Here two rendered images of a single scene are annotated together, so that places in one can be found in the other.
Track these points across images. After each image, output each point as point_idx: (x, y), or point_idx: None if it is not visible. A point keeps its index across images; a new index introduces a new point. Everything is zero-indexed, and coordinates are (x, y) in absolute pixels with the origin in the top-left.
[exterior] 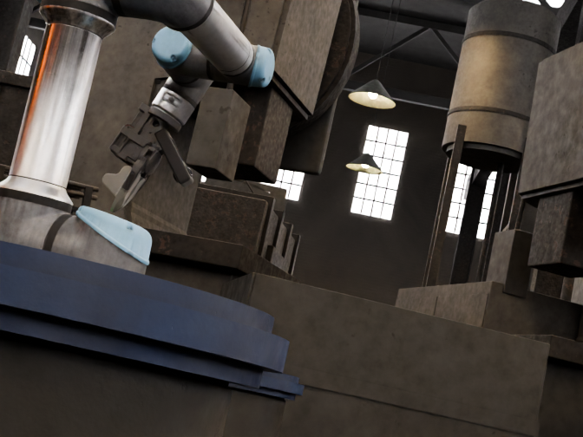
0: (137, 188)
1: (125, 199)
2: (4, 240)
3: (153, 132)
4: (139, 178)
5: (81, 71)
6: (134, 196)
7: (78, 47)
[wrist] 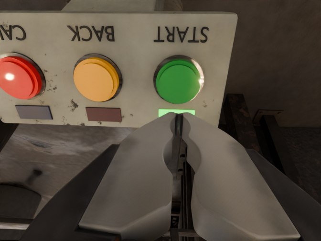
0: (135, 169)
1: (199, 126)
2: None
3: None
4: (227, 212)
5: None
6: (115, 144)
7: None
